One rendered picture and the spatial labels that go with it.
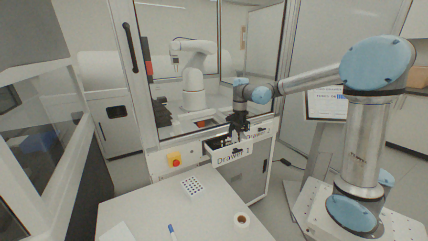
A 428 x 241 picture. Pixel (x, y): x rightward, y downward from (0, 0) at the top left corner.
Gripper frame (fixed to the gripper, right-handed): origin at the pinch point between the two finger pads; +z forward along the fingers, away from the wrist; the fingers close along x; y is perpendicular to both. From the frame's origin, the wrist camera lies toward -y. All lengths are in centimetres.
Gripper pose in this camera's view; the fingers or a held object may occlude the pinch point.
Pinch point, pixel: (236, 140)
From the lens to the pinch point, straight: 94.7
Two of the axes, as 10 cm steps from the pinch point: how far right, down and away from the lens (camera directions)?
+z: 0.1, 9.1, 4.1
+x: 8.7, -2.2, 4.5
